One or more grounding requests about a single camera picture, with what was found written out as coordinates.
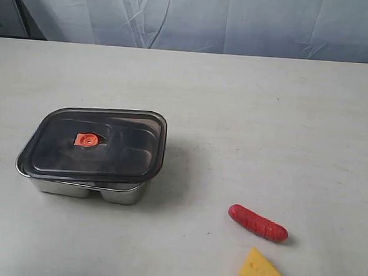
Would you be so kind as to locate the yellow toy cheese wedge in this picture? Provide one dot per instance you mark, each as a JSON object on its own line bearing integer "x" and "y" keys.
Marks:
{"x": 256, "y": 264}

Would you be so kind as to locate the stainless steel lunch box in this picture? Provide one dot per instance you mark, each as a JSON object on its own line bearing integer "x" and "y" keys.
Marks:
{"x": 123, "y": 194}

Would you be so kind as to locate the black stand pole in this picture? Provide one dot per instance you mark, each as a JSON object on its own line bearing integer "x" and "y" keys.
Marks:
{"x": 29, "y": 25}

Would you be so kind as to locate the red toy sausage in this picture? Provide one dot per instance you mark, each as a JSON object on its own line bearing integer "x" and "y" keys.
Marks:
{"x": 257, "y": 224}

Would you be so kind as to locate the grey fabric backdrop curtain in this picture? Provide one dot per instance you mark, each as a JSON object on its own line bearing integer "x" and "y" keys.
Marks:
{"x": 330, "y": 30}

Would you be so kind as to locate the smoky transparent container lid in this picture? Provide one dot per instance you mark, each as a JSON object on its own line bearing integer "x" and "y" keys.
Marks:
{"x": 80, "y": 145}

